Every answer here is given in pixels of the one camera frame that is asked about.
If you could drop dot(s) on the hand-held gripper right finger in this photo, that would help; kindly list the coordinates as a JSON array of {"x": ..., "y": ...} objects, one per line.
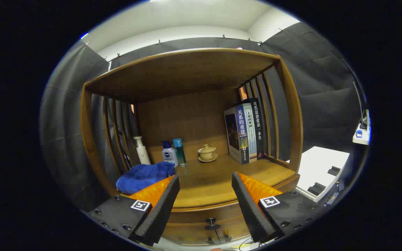
[{"x": 250, "y": 209}]

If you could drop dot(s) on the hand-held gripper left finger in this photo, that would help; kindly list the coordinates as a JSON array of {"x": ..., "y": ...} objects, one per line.
[{"x": 159, "y": 212}]

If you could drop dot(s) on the wooden countertop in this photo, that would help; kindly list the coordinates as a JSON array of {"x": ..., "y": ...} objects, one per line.
[{"x": 208, "y": 181}]

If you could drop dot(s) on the wooden cabinet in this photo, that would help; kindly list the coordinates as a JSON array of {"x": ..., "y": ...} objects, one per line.
[{"x": 187, "y": 73}]

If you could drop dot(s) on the blue folded towel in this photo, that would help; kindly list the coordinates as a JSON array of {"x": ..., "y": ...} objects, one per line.
[{"x": 141, "y": 176}]

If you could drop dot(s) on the white bottle with blue cap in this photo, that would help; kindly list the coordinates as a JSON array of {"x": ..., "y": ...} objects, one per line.
[{"x": 169, "y": 155}]

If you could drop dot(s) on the cream pump bottle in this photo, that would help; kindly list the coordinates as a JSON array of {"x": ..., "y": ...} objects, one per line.
[{"x": 142, "y": 153}]

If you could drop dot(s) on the teal slim bottle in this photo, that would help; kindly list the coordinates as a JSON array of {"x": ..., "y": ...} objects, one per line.
[{"x": 180, "y": 153}]

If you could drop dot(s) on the beige lidded teacup with saucer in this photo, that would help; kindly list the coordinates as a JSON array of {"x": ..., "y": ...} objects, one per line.
[{"x": 207, "y": 152}]

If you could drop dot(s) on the blue spine book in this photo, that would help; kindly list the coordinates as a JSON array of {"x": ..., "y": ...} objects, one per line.
[{"x": 232, "y": 132}]

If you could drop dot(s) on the white table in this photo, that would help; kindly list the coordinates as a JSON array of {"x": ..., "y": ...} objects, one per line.
[{"x": 319, "y": 164}]

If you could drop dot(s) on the white side desk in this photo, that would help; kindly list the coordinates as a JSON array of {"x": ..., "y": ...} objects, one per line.
[{"x": 361, "y": 139}]

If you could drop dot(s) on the black backdrop cloth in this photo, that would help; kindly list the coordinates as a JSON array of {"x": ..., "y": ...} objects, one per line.
[{"x": 326, "y": 87}]

